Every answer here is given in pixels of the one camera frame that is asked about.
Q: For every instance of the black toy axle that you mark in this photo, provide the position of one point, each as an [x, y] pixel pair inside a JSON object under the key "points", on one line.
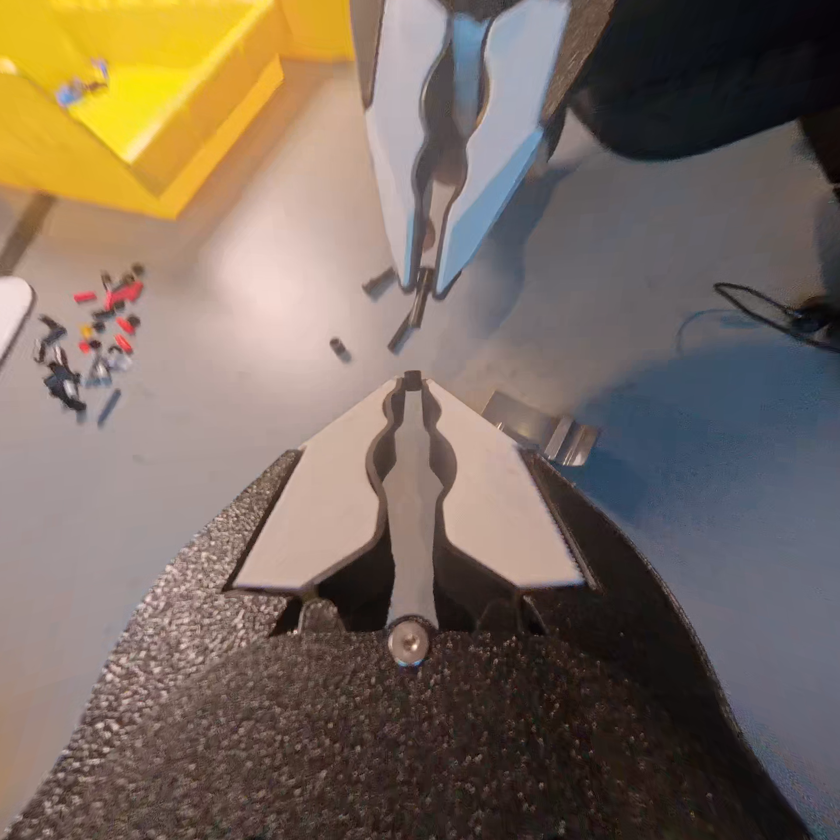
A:
{"points": [[410, 318]]}

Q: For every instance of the person's black jacket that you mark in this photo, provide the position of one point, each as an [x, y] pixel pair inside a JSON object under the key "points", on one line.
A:
{"points": [[828, 197]]}

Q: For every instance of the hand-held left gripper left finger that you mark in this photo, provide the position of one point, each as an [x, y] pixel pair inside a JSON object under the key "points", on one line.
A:
{"points": [[315, 518]]}

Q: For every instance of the person's right forearm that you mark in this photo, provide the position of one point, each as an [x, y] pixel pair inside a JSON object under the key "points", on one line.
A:
{"points": [[689, 79]]}

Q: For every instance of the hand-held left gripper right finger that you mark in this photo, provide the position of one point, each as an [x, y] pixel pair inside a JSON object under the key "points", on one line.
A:
{"points": [[512, 525]]}

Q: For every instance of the long black toy pin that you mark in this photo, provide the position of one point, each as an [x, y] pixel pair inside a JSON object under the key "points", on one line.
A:
{"points": [[377, 283]]}

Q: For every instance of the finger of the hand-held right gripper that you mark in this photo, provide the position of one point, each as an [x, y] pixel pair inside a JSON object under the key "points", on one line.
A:
{"points": [[397, 98], [518, 85]]}

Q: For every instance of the yellow plastic bin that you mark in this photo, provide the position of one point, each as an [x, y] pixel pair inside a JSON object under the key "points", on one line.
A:
{"points": [[65, 151]]}

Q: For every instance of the pile of small toy parts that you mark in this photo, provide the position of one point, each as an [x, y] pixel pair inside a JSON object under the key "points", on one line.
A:
{"points": [[98, 341]]}

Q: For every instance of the grey desk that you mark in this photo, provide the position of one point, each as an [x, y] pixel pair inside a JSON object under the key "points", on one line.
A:
{"points": [[229, 262]]}

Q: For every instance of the silver toy scoop part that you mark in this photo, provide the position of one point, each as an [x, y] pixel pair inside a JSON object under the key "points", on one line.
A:
{"points": [[538, 426]]}

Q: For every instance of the white folding stand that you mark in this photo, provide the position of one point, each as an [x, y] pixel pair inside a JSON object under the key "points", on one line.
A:
{"points": [[13, 315]]}

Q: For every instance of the black toy bush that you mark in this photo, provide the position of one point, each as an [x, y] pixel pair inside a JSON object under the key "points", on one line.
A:
{"points": [[340, 349], [413, 379]]}

